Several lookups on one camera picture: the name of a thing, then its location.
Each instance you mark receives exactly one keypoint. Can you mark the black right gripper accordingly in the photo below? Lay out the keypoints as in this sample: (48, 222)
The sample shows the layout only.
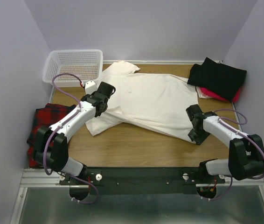
(199, 140)

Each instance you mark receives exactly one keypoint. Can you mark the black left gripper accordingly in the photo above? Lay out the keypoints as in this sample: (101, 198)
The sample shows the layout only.
(93, 94)

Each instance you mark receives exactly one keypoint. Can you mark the white t shirt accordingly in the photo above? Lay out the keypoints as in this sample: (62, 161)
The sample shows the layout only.
(156, 102)

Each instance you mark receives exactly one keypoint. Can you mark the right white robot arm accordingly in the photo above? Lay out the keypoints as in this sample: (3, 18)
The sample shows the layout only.
(246, 152)

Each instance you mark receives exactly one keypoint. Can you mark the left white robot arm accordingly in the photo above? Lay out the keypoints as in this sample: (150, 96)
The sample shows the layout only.
(51, 143)

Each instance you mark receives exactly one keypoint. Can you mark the white perforated plastic basket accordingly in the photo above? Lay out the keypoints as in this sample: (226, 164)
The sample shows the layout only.
(86, 64)

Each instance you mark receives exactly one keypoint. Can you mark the red plaid folded shirt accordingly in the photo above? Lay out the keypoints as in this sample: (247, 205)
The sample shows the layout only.
(46, 116)

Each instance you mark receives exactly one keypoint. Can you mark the black folded shirt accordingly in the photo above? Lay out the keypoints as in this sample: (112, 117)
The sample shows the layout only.
(223, 80)

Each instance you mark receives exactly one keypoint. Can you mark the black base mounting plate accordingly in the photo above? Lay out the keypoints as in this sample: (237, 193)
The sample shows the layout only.
(154, 180)

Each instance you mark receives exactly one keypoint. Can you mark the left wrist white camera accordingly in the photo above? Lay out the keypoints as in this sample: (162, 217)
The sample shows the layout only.
(90, 87)

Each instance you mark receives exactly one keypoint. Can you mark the aluminium frame rail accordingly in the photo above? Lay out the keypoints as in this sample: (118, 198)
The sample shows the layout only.
(36, 178)

